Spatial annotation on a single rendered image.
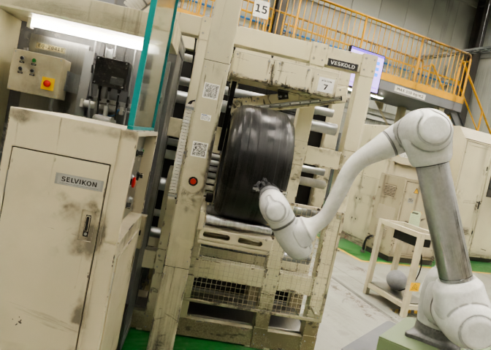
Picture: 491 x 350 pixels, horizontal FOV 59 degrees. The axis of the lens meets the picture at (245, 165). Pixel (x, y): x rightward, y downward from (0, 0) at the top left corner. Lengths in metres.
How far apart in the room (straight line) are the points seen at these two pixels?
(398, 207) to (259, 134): 4.89
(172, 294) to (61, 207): 0.98
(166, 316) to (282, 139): 1.06
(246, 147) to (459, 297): 1.03
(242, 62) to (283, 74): 0.24
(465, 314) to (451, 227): 0.26
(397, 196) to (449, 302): 5.27
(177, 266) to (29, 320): 0.86
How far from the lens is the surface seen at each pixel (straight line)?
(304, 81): 2.49
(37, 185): 1.52
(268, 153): 1.98
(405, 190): 6.71
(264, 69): 2.46
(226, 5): 2.24
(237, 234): 2.12
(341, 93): 2.68
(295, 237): 1.63
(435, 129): 1.41
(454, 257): 1.52
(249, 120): 2.04
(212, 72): 2.18
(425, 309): 1.75
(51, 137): 1.50
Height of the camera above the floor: 1.31
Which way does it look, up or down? 3 degrees down
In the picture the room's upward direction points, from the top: 12 degrees clockwise
